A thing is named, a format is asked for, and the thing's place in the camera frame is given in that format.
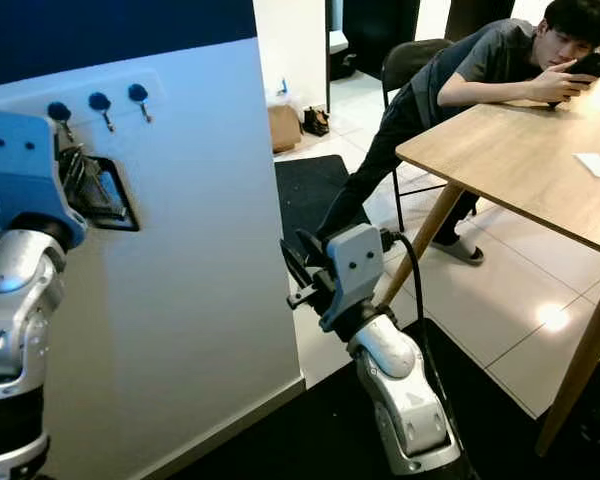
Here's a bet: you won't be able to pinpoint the dark door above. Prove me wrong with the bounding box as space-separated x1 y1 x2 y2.
343 0 421 81

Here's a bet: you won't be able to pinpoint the black floor mat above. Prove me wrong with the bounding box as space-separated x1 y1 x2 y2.
275 155 353 251

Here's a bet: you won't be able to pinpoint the black office chair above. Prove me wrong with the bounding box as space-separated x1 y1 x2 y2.
380 38 453 231

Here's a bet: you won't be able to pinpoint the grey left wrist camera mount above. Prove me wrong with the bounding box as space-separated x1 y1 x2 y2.
0 110 88 249

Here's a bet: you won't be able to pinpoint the brown shoes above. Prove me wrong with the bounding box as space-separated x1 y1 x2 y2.
302 106 331 137

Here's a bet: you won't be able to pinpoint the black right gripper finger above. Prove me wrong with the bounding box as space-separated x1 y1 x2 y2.
297 229 334 270
280 238 314 292

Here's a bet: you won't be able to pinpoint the person in grey shirt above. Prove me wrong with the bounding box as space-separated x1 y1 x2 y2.
315 0 600 266

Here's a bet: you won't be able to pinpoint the black smartphone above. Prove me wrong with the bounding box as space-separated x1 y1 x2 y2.
562 52 600 83

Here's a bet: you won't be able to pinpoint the light wooden table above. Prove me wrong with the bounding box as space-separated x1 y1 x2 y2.
395 70 600 456

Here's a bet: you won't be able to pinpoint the black wall hook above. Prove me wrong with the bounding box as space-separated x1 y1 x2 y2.
89 92 112 132
47 101 74 141
127 83 149 123

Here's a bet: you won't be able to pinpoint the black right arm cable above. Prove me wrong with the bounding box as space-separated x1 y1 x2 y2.
380 230 453 421

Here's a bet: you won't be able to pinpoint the white paper card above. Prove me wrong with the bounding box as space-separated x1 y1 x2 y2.
573 152 600 181

